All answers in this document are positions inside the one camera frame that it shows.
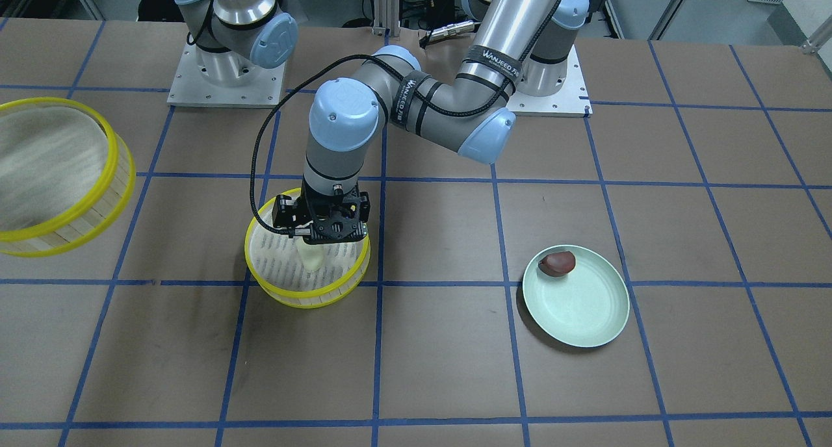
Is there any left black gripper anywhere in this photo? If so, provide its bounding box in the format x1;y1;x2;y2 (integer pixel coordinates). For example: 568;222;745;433
272;183;371;245

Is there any pale yellow bun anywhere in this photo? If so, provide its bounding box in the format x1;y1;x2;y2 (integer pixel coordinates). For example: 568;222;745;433
295;239;326;274

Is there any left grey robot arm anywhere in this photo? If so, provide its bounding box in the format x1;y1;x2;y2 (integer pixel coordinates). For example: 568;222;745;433
255;0;590;245

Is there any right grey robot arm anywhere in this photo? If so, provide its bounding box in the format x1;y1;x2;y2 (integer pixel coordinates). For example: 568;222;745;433
174;0;299;88

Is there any brown red bun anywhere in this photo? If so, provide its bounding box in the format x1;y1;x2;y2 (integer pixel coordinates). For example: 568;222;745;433
538;251;577;277

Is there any pale green plate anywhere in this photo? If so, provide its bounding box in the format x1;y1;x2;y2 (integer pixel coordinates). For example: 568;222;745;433
522;244;631;348

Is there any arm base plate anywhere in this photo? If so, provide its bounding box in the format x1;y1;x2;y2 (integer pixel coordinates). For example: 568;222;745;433
167;45;286;109
507;46;593;118

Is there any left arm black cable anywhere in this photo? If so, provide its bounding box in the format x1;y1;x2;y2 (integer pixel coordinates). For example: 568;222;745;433
250;54;521;235

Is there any aluminium frame post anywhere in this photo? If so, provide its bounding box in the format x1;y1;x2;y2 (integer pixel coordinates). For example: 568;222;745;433
372;0;402;38

